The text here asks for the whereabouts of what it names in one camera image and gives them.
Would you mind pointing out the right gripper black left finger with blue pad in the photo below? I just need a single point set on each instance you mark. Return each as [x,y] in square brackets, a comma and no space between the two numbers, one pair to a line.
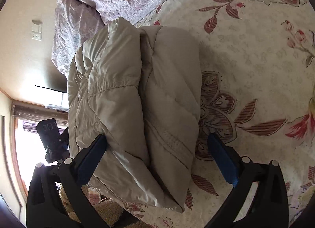
[44,205]

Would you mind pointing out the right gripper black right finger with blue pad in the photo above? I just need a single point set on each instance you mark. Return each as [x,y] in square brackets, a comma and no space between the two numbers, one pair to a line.
[269,207]

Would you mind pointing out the beige puffer down jacket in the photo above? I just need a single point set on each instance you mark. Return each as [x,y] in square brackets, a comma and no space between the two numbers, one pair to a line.
[141,89]

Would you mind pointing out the pink crinkled duvet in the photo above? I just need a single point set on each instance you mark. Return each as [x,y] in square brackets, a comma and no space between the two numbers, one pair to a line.
[78,20]

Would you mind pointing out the floral bed sheet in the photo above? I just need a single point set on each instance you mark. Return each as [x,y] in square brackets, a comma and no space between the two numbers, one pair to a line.
[257,59]

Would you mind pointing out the wooden window frame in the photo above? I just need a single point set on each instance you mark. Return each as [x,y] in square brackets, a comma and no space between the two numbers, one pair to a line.
[26,146]

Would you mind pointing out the dark wall-mounted television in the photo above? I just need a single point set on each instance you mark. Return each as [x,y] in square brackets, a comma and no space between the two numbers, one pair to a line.
[53,80]

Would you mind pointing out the white wall switch socket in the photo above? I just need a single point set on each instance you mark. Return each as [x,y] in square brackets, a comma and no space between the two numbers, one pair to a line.
[36,30]

